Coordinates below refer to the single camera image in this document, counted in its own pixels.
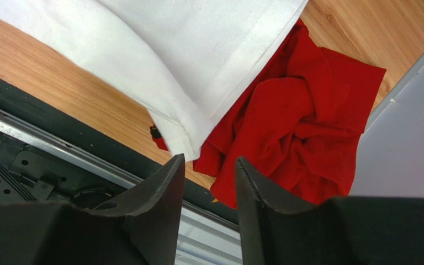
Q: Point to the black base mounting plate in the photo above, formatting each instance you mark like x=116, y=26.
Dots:
x=63, y=179

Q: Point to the aluminium frame rail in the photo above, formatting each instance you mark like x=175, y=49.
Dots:
x=205, y=235

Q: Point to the white Coca-Cola print t-shirt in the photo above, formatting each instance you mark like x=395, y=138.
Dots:
x=186, y=62

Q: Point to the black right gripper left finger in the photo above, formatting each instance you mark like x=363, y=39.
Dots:
x=139, y=226

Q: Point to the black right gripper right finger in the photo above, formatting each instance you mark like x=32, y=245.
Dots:
x=277, y=227

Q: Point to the red t-shirt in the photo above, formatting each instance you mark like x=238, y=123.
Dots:
x=299, y=122

